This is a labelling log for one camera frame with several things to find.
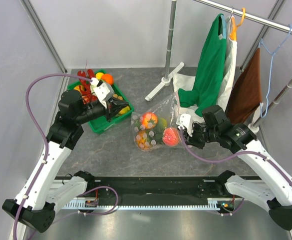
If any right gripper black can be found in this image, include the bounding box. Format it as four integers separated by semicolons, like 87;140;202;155
183;121;219;150

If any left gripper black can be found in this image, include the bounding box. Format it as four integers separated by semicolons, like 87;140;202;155
75;96;129;125

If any peach fruit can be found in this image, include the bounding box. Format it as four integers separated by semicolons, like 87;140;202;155
162;127;180;147

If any green bell pepper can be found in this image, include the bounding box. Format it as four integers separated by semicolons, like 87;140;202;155
154;117;168;133

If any toy pineapple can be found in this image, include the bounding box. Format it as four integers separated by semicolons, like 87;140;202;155
135;130;156;151

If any clear zip top bag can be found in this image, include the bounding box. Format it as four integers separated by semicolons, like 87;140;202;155
131;93;182;152

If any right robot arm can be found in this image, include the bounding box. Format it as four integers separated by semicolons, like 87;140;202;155
177;105;292;231

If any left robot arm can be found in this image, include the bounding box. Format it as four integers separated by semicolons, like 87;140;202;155
2;89;129;233

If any longan bunch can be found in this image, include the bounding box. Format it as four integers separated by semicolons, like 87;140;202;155
112;93;123;101

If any green plastic tray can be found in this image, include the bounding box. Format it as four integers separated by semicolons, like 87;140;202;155
67;69;135;135

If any orange fruit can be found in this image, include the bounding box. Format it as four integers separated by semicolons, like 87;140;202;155
101;73;114;86

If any yellow lemon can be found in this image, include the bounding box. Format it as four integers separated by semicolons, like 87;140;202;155
95;72;104;79

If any yellow mango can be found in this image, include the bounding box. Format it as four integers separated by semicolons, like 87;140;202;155
74;85;85;95

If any clothes rack stand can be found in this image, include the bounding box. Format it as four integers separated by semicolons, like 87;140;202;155
145;0;292;133

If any brown towel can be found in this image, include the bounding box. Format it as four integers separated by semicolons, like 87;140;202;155
226;48;262;125

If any green shirt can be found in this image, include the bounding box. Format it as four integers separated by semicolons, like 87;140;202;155
177;13;227;117

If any orange hanger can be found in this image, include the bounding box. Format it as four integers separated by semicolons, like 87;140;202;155
229;7;246;41

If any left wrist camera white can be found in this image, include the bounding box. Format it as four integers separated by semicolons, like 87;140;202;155
90;77;114;108

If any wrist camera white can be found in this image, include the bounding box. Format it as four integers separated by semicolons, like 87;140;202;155
176;113;193;130
90;77;114;108

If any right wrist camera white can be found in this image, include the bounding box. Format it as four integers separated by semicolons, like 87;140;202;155
176;113;193;130

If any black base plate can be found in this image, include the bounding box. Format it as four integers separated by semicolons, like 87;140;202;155
55;176;246;208

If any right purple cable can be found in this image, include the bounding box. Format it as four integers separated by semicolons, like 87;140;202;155
179;127;292;230

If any purple cable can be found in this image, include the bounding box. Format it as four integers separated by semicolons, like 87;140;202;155
12;73;119;240
179;127;292;230

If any slotted cable duct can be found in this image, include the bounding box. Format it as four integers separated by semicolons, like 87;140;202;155
62;198;232;211

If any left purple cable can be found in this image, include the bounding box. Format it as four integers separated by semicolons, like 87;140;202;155
12;73;119;240

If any blue wire hanger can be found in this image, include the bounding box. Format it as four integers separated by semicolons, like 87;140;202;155
258;24;292;119

